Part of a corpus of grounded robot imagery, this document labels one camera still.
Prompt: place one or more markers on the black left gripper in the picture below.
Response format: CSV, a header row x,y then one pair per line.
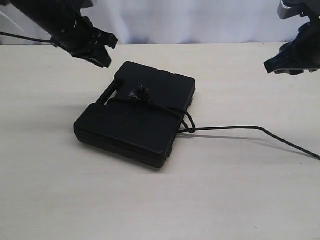
x,y
76,35

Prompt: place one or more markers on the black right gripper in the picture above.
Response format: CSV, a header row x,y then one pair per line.
x,y
299,55

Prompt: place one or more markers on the black plastic carrying case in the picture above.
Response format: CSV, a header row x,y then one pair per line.
x,y
139,114

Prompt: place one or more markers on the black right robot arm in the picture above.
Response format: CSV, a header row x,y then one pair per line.
x,y
312,11

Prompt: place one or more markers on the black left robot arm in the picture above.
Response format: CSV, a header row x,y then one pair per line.
x,y
42,12

